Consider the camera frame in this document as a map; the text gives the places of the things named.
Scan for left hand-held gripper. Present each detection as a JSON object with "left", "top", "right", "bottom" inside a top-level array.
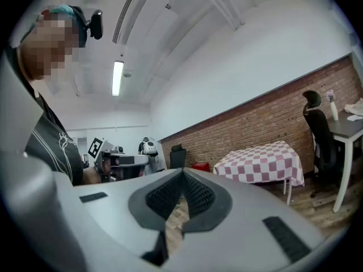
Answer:
[{"left": 87, "top": 137, "right": 150, "bottom": 183}]

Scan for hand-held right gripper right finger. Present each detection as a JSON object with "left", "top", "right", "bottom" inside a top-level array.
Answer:
[{"left": 167, "top": 167, "right": 327, "bottom": 272}]

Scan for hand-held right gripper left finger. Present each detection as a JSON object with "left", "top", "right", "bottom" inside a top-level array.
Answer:
[{"left": 50, "top": 167, "right": 187, "bottom": 272}]

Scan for pink checkered tablecloth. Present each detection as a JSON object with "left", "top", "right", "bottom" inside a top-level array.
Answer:
[{"left": 212, "top": 140, "right": 306, "bottom": 187}]

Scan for person's left forearm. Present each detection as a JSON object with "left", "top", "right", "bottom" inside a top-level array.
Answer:
[{"left": 82, "top": 165, "right": 102, "bottom": 186}]

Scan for red box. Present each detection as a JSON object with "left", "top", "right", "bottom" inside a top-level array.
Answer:
[{"left": 192, "top": 162, "right": 211, "bottom": 173}]

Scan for long ceiling light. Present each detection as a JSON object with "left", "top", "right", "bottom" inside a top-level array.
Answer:
[{"left": 112, "top": 61, "right": 125, "bottom": 96}]

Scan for person's black printed t-shirt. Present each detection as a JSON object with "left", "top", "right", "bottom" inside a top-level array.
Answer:
[{"left": 5, "top": 46, "right": 85, "bottom": 186}]

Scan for dark grey desk white legs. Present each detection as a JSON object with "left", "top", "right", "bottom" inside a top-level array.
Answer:
[{"left": 326, "top": 110, "right": 363, "bottom": 214}]

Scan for ceiling air vent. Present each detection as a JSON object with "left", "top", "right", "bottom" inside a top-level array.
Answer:
[{"left": 112, "top": 0, "right": 136, "bottom": 44}]

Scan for person's head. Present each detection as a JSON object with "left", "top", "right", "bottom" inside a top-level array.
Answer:
[{"left": 18, "top": 6, "right": 87, "bottom": 82}]

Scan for crumpled beige cloth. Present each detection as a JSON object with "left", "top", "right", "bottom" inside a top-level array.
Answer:
[{"left": 344, "top": 97, "right": 363, "bottom": 116}]

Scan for white ceiling pipes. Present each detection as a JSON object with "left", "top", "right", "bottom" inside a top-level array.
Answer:
[{"left": 187, "top": 0, "right": 246, "bottom": 32}]

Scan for black head-mounted camera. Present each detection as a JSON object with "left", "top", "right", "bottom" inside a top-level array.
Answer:
[{"left": 85, "top": 9, "right": 103, "bottom": 41}]

